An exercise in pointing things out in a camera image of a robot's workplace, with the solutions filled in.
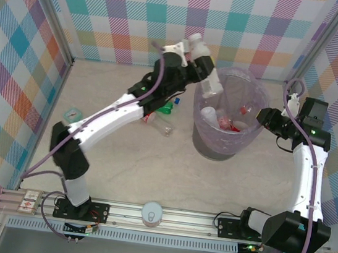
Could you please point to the small red label plastic bottle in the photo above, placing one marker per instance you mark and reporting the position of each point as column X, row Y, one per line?
column 149, row 118

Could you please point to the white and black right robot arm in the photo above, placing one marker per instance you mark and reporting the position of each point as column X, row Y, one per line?
column 306, row 182

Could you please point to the translucent purple bin liner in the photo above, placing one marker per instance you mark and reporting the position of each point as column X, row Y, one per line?
column 262, row 92

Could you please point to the blue label plastic bottle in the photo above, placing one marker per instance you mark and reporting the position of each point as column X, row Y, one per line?
column 177, row 100

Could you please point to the green plastic bottle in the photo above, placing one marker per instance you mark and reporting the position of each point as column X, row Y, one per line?
column 166, row 107

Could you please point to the large red label plastic bottle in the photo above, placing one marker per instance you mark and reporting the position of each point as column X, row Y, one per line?
column 243, row 110

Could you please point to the teal square compass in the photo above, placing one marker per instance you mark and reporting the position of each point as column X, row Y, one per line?
column 72, row 115

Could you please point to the small black controller board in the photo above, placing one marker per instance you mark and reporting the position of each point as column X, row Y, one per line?
column 80, row 229
column 249, row 251

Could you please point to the small card box red print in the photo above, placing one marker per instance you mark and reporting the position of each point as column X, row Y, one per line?
column 30, row 202

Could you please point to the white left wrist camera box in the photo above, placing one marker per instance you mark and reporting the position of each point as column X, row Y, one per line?
column 174, row 48

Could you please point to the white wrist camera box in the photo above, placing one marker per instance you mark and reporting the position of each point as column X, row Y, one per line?
column 174, row 48
column 292, row 103

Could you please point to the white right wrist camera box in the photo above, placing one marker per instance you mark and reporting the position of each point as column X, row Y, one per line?
column 292, row 103

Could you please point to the aluminium frame post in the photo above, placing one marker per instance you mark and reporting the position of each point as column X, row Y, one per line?
column 318, row 43
column 49, row 8

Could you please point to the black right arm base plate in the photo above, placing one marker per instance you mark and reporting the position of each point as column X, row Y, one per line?
column 227, row 227

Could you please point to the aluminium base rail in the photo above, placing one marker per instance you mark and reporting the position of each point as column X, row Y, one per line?
column 187, row 221

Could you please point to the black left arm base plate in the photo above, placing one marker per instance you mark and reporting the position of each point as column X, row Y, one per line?
column 98, row 212

